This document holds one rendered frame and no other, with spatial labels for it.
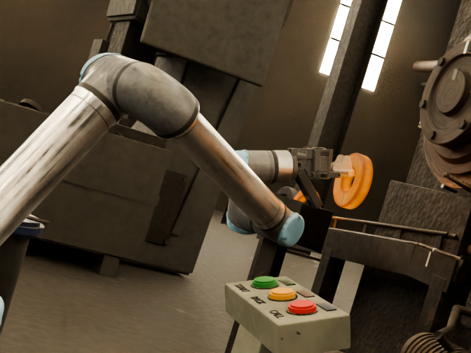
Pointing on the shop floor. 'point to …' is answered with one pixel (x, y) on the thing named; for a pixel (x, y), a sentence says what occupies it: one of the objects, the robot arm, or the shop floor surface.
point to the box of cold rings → (94, 191)
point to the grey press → (130, 44)
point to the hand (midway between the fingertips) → (354, 174)
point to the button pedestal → (283, 322)
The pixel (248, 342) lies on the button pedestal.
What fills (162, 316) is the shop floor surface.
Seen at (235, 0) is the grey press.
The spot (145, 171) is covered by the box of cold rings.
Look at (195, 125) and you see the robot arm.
